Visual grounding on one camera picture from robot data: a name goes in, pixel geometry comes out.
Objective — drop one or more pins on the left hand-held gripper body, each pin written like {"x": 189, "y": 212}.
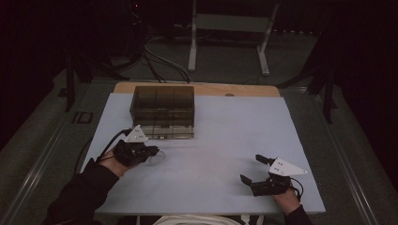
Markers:
{"x": 136, "y": 136}

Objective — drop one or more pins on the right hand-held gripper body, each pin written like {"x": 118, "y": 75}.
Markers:
{"x": 284, "y": 168}

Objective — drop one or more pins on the translucent bottom drawer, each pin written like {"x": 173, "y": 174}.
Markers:
{"x": 175, "y": 132}

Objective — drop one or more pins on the dark translucent drawer box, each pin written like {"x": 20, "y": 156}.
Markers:
{"x": 162, "y": 106}

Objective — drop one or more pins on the person's right hand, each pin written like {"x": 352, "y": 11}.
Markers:
{"x": 287, "y": 201}

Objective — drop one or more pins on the person's left hand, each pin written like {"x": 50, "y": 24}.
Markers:
{"x": 114, "y": 167}

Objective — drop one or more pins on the black metal stand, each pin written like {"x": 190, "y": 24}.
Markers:
{"x": 328, "y": 93}
{"x": 70, "y": 84}

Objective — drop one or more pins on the white metal stand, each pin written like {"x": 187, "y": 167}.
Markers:
{"x": 231, "y": 23}

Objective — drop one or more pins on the metal floor rail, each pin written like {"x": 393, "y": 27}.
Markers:
{"x": 347, "y": 162}
{"x": 34, "y": 172}

